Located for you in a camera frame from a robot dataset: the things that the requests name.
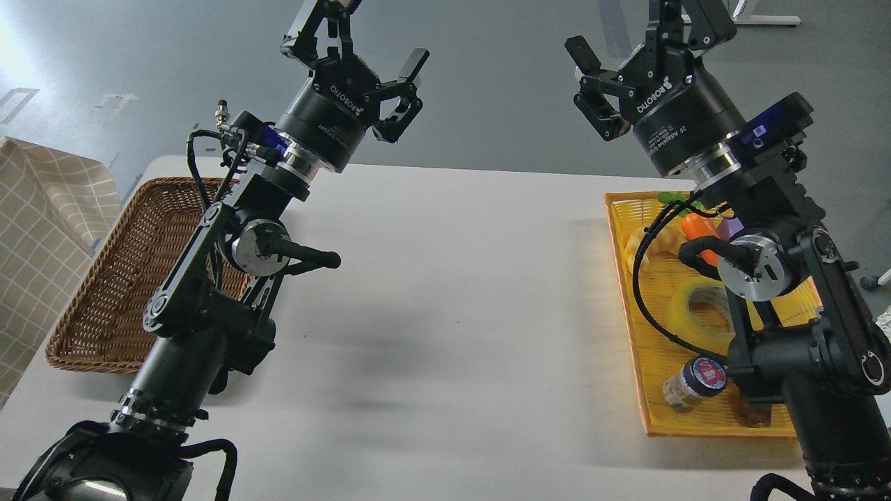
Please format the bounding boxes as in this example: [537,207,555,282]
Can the white stand base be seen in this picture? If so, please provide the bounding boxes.
[681,1,802,32]

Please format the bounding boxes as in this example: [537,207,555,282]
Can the office chair caster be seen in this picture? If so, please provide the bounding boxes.
[859,276,881,291]

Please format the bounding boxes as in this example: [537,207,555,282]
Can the toy carrot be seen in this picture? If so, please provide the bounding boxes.
[656,191,719,267]

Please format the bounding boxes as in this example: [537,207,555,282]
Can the beige checkered cloth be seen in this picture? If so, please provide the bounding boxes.
[1,136,121,404]

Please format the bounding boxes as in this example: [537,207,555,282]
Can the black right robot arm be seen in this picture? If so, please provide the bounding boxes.
[565,1,889,500]

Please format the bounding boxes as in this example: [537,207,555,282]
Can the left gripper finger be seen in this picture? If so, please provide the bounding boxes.
[363,48,430,143]
[281,1,361,70]

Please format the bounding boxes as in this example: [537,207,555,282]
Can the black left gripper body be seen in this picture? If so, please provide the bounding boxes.
[277,55,381,173]

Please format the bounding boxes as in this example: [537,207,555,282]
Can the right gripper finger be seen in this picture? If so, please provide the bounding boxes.
[565,35,637,141]
[644,1,737,70]

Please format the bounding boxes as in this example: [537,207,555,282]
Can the brown wicker basket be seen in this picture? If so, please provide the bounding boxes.
[45,177,253,375]

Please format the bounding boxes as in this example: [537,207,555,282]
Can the small jar blue lid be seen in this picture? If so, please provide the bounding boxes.
[663,356,729,413]

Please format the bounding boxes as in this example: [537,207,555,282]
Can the brown toy animal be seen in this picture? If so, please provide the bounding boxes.
[737,399,773,428]

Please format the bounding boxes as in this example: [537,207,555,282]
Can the toy croissant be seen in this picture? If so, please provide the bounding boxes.
[622,225,688,276]

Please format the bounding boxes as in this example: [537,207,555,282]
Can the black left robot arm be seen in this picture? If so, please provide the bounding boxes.
[13,1,429,500]

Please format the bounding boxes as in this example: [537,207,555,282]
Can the purple cube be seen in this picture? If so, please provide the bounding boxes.
[716,218,744,241]

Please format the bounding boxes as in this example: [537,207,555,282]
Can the yellow plastic basket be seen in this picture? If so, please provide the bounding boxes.
[604,191,796,440]

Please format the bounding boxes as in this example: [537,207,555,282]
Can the yellow tape roll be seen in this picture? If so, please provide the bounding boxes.
[665,277,734,356]

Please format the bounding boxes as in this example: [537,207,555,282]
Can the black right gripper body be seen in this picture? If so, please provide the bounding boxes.
[620,49,746,177]

